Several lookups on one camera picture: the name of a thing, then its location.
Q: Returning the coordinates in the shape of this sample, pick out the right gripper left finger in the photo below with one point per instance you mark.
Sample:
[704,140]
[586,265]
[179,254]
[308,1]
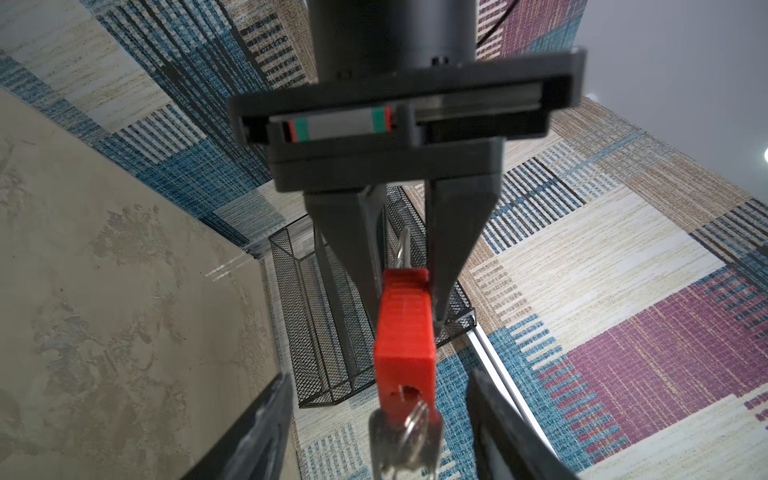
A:
[254,446]

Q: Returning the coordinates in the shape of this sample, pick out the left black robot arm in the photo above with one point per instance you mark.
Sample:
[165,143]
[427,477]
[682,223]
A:
[361,39]

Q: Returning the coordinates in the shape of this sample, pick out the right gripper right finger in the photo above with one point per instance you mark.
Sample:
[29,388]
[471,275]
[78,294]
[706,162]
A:
[505,446]

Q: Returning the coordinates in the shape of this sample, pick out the red padlock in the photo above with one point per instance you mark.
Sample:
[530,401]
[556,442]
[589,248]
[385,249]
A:
[404,351]

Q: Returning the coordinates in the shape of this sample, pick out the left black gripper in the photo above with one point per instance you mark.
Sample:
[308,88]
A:
[438,123]

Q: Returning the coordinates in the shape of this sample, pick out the black wire shelf rack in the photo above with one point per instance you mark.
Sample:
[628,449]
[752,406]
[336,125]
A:
[329,334]

